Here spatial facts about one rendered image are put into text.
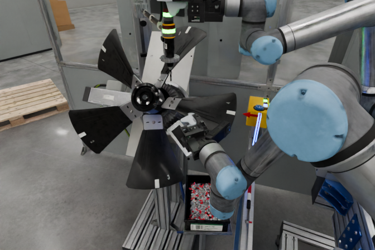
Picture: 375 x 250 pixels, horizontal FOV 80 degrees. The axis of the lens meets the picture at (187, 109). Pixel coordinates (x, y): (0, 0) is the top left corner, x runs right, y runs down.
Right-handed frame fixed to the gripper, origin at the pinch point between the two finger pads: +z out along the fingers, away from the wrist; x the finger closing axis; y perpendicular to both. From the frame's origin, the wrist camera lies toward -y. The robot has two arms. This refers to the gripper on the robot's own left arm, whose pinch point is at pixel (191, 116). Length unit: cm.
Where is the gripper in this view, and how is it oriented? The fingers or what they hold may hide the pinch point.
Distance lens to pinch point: 84.7
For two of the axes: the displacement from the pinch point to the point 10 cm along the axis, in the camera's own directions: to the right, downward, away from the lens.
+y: -9.3, 2.8, -2.4
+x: 1.1, 8.3, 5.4
